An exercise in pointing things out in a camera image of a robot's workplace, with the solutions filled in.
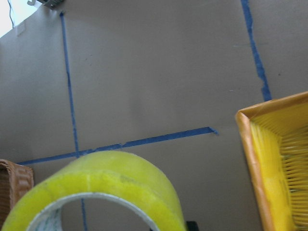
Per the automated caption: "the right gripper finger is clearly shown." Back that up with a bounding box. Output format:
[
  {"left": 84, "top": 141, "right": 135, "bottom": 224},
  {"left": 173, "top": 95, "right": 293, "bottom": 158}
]
[{"left": 186, "top": 221, "right": 199, "bottom": 231}]

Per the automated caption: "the yellow tape roll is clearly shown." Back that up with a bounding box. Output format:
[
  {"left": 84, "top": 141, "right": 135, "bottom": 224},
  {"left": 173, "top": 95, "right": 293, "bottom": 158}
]
[{"left": 2, "top": 151, "right": 187, "bottom": 231}]

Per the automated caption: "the yellow woven basket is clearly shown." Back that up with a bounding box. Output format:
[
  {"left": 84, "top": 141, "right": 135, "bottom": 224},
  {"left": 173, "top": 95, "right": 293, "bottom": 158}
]
[{"left": 236, "top": 92, "right": 308, "bottom": 231}]

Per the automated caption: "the brown wicker basket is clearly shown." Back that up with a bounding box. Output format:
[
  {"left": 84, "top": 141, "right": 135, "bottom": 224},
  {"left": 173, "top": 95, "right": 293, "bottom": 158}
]
[{"left": 0, "top": 159, "right": 34, "bottom": 224}]

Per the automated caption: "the aluminium frame post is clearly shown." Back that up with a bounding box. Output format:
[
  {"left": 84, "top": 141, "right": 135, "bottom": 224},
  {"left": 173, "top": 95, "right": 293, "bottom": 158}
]
[{"left": 27, "top": 0, "right": 64, "bottom": 9}]

